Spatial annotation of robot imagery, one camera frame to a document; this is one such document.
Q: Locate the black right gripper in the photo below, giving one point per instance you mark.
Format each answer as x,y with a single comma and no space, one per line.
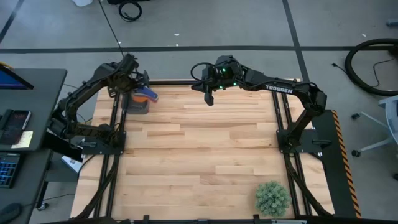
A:
224,76

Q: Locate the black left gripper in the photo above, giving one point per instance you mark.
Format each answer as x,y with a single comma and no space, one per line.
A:
127,77

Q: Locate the orange measuring cup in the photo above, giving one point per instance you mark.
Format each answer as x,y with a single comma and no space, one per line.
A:
139,99

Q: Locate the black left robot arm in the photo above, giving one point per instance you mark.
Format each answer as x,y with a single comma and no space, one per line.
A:
81,90

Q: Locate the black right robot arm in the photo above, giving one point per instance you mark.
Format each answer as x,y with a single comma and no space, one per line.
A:
280,88

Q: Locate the dark grey basket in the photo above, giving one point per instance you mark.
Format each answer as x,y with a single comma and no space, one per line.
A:
136,108

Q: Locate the white floor object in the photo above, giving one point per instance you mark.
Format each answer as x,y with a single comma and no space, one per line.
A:
82,2

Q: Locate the black office desk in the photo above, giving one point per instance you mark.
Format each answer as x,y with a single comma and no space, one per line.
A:
40,102
31,174

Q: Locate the black control box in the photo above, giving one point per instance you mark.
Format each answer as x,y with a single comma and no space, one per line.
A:
62,151

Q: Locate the white booklet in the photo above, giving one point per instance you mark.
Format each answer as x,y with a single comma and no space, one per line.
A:
72,164

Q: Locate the green artificial plant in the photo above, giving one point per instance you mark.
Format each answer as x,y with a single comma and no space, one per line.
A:
272,199

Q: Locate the yellow sticky note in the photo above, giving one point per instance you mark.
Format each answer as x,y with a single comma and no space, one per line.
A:
23,139

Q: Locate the black smartphone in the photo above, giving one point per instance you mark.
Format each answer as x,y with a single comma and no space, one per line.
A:
17,127

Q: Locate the monitor with blue screen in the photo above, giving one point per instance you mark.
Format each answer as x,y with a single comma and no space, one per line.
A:
9,80

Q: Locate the black mat with hazard stripe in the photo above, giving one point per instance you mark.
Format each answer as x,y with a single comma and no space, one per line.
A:
329,171

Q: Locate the black keyboard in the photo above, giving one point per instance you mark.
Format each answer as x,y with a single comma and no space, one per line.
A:
7,169

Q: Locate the black computer mouse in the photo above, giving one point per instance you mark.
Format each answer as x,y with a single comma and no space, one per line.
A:
9,212

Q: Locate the white office chair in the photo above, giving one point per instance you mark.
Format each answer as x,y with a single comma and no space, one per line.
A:
393,124

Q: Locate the black table frame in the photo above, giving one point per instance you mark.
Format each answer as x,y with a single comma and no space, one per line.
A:
174,82

